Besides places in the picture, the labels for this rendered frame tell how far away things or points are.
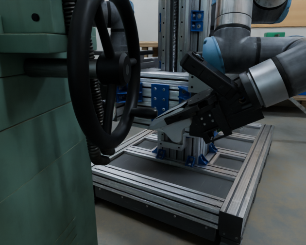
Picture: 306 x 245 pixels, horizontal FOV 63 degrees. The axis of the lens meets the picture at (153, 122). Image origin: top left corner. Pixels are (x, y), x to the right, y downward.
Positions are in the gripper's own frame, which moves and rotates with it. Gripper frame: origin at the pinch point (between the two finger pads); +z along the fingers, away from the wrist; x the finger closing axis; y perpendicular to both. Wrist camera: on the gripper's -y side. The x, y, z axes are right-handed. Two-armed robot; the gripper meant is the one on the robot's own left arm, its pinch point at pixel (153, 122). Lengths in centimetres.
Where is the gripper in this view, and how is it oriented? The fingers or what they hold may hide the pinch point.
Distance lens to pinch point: 51.3
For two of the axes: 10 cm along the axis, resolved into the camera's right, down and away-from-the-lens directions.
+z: -8.4, 3.8, 3.8
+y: 4.8, 8.6, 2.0
